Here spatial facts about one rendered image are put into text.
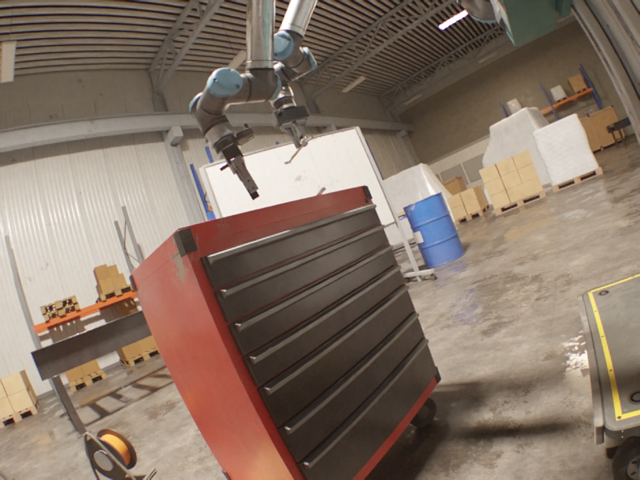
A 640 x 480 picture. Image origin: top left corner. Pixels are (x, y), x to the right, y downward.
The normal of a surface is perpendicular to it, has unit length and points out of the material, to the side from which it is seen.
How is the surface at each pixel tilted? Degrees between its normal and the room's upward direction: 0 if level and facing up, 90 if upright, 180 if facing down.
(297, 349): 90
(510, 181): 90
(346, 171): 90
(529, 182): 90
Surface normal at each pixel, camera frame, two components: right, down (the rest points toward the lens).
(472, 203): -0.61, 0.23
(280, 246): 0.68, -0.29
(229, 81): 0.49, -0.27
